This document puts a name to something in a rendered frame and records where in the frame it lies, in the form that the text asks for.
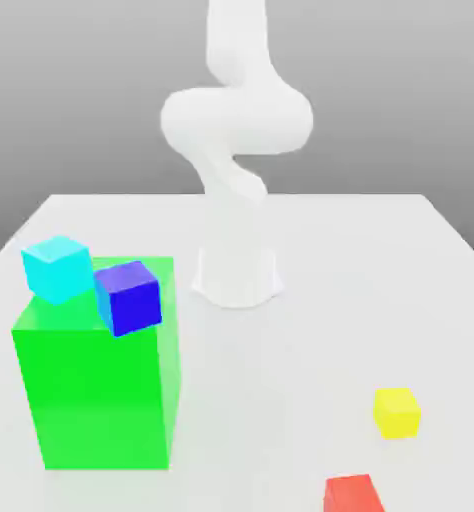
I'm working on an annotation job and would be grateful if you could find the small blue cube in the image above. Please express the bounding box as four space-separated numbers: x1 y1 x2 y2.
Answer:
93 260 164 338

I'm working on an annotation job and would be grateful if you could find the small cyan cube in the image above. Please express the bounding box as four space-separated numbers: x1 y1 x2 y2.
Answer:
20 234 96 306

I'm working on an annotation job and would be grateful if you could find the small yellow cube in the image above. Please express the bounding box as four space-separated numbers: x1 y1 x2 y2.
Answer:
372 387 423 441

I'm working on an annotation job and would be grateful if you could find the small red cube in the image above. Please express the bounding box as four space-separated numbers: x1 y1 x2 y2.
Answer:
323 473 386 512

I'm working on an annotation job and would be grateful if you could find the large green box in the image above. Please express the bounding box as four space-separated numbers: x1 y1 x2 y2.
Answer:
11 256 182 471

